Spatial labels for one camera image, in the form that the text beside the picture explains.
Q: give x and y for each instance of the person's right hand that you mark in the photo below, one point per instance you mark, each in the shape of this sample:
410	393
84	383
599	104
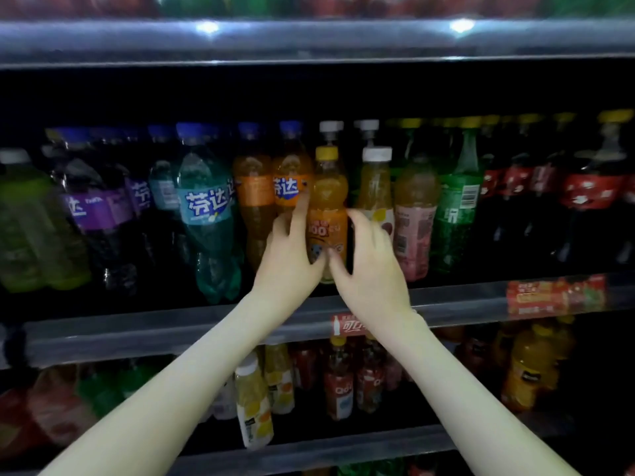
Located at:
375	282

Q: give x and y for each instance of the person's right forearm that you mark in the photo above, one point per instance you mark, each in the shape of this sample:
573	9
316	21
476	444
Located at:
476	411

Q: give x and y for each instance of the person's left forearm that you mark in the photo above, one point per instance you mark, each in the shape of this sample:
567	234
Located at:
169	401

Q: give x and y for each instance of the person's left hand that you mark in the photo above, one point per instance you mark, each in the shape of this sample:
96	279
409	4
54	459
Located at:
288	267

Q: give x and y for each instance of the dark grey store shelving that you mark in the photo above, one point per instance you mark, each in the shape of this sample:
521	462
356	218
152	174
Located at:
298	39

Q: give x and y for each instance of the red price tag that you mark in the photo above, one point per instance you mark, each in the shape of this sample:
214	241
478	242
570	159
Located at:
347	325

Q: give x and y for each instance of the wide red promo tag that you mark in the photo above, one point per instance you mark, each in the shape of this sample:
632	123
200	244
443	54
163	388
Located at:
556	295

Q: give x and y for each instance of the yellow bottle white cap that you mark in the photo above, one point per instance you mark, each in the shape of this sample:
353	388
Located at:
375	188

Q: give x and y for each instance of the orange bottle yellow cap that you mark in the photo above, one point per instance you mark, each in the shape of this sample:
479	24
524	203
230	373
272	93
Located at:
329	193

